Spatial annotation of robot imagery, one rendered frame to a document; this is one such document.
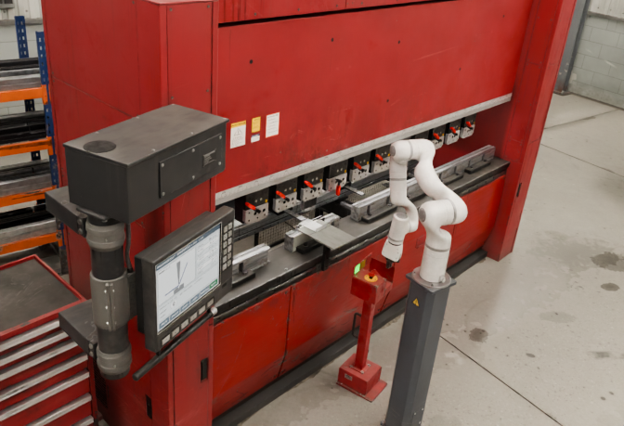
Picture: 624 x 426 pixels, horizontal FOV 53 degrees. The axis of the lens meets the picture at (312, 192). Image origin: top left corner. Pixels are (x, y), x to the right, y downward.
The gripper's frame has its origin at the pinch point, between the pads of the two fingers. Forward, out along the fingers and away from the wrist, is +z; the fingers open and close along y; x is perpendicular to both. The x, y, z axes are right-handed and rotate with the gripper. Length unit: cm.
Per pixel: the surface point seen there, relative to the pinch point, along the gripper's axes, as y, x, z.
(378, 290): 2.7, -12.9, 9.7
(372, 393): 13, -8, 82
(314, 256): -33.0, -25.7, -0.4
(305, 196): -45, -26, -33
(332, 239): -25.5, -22.5, -13.6
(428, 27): -38, 67, -114
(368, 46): -46, 13, -108
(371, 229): -24.5, 22.5, -1.2
